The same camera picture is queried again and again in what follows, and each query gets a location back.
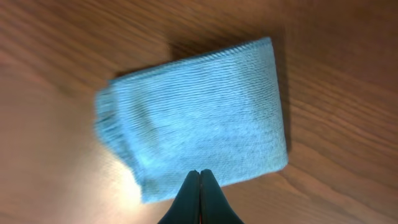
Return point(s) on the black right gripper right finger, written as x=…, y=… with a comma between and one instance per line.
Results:
x=214, y=207

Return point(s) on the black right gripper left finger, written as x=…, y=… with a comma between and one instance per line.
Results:
x=185, y=208

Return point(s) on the blue cloth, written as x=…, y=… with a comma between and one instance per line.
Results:
x=219, y=111

